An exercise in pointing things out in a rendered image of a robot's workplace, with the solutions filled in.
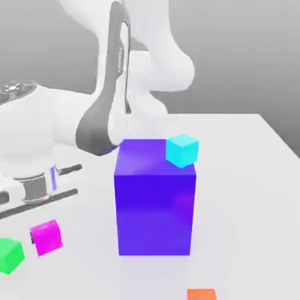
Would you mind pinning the small green cube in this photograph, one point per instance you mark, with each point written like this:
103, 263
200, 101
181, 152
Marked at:
9, 255

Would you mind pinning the small cyan cube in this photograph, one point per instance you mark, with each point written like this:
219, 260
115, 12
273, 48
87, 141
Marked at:
181, 151

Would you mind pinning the small orange cube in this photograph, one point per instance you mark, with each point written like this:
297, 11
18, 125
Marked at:
201, 294

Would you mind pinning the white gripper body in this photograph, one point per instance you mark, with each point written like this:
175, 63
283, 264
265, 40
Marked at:
35, 207

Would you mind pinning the large purple box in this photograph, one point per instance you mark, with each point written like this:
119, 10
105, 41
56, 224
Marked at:
153, 211

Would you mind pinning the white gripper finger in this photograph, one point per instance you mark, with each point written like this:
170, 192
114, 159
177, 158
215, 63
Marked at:
31, 238

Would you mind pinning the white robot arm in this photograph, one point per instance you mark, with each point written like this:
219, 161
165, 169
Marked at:
58, 121

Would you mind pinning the small magenta cube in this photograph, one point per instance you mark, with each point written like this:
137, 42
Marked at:
46, 239

